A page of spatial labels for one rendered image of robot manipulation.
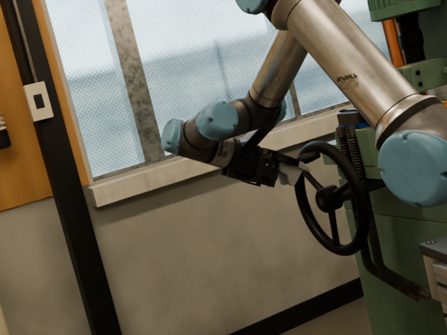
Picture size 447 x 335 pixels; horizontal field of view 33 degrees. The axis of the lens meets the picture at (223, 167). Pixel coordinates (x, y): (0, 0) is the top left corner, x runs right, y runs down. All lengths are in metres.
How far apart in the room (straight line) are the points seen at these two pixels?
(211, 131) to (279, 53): 0.20
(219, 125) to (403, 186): 0.51
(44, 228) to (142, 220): 0.38
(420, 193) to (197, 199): 2.04
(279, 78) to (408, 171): 0.50
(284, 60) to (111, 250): 1.61
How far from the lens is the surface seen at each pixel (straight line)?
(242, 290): 3.21
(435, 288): 1.43
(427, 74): 1.99
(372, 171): 1.81
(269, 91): 1.54
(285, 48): 1.47
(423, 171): 1.08
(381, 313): 2.17
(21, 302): 2.87
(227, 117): 1.52
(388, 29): 3.48
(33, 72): 2.74
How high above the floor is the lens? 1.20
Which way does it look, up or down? 8 degrees down
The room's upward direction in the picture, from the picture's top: 14 degrees counter-clockwise
